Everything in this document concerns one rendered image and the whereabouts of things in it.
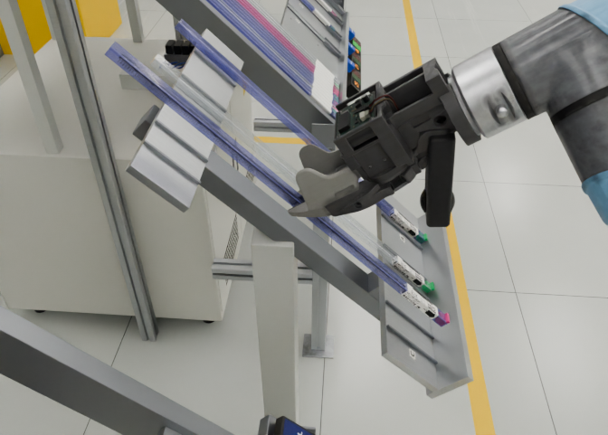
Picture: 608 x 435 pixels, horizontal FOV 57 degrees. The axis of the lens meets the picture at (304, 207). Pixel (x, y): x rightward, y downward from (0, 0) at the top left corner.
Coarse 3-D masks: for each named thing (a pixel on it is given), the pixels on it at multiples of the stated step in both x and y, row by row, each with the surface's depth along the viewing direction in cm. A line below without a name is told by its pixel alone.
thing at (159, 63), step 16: (160, 64) 64; (176, 80) 65; (192, 96) 66; (208, 96) 68; (208, 112) 68; (224, 112) 68; (240, 128) 69; (256, 144) 70; (272, 160) 71; (288, 176) 73; (352, 224) 77; (368, 240) 78; (384, 256) 80
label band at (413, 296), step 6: (408, 288) 69; (402, 294) 69; (408, 294) 69; (414, 294) 69; (420, 294) 70; (408, 300) 69; (414, 300) 69; (420, 300) 69; (426, 300) 71; (420, 306) 70; (426, 306) 70; (432, 306) 71; (426, 312) 70; (432, 312) 70
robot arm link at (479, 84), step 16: (464, 64) 51; (480, 64) 49; (496, 64) 48; (448, 80) 52; (464, 80) 50; (480, 80) 49; (496, 80) 48; (464, 96) 50; (480, 96) 49; (496, 96) 49; (512, 96) 48; (464, 112) 50; (480, 112) 49; (496, 112) 49; (512, 112) 49; (480, 128) 50; (496, 128) 51
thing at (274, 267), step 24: (264, 240) 78; (264, 264) 80; (288, 264) 79; (264, 288) 83; (288, 288) 83; (264, 312) 86; (288, 312) 86; (264, 336) 90; (288, 336) 90; (264, 360) 94; (288, 360) 93; (264, 384) 98; (288, 384) 98; (264, 408) 103; (288, 408) 103
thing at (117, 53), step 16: (112, 48) 52; (128, 64) 52; (144, 80) 53; (160, 80) 54; (160, 96) 54; (176, 96) 55; (176, 112) 55; (192, 112) 55; (208, 128) 56; (224, 144) 57; (240, 160) 58; (256, 160) 59; (256, 176) 59; (272, 176) 60; (288, 192) 60; (320, 224) 63; (336, 224) 64; (336, 240) 64; (352, 240) 65; (368, 256) 66; (384, 272) 67; (400, 288) 68
